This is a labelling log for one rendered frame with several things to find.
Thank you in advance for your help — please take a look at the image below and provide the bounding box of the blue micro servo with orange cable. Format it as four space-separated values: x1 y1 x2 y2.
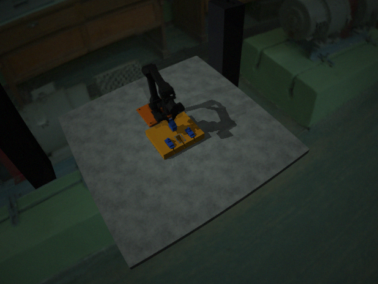
168 118 177 132

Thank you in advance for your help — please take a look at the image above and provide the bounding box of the yellow flat deck plate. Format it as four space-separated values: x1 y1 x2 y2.
146 112 204 160

